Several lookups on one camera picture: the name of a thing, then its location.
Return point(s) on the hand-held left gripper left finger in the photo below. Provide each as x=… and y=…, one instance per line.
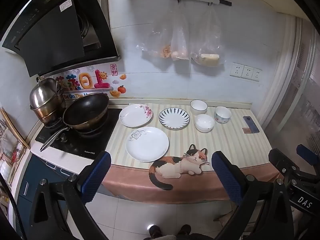
x=98, y=173

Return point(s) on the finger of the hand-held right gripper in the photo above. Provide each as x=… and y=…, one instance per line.
x=278, y=158
x=303, y=150

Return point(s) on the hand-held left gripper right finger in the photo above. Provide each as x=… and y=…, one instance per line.
x=225, y=173

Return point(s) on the white bowl colourful pattern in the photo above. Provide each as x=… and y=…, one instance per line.
x=222, y=116

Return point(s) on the white plate blue stripes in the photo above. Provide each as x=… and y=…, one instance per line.
x=174, y=118

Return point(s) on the striped cat print tablecloth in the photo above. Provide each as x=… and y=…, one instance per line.
x=225, y=142

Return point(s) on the black glass gas stove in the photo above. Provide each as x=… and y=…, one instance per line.
x=100, y=135

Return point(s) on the brown card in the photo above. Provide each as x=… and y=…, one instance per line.
x=246, y=130

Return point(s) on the cardboard piece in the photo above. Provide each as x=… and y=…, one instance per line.
x=226, y=217

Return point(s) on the blue smartphone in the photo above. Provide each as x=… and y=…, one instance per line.
x=251, y=123

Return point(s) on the plain white bowl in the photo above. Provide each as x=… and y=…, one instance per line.
x=204, y=123

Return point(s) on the white plate grey flower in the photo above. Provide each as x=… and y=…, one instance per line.
x=147, y=145

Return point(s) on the dark blue kitchen cabinet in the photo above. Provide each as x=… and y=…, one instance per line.
x=35, y=170

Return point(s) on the white plate pink flowers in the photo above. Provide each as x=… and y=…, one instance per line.
x=133, y=116

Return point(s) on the person's right shoe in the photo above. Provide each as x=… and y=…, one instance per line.
x=183, y=230

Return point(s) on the person's shoe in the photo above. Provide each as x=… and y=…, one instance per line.
x=155, y=231
x=183, y=230

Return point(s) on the white bowl blue rim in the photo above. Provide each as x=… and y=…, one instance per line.
x=198, y=107

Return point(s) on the person's left shoe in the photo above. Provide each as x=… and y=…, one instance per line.
x=155, y=231

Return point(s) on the stainless steel steamer pot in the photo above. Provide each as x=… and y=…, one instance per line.
x=45, y=97

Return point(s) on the wooden framed shelf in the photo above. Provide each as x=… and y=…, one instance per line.
x=11, y=135

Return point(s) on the clear plastic bag beige block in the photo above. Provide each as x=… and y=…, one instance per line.
x=208, y=47

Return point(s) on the black range hood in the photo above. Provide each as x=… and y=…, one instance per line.
x=55, y=30

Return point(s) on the white sliding door frame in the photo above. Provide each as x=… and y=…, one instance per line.
x=295, y=80

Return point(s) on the white wall power outlet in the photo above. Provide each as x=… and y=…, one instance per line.
x=236, y=70
x=248, y=72
x=257, y=74

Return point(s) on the colourful wall sticker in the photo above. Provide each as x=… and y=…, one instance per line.
x=97, y=80

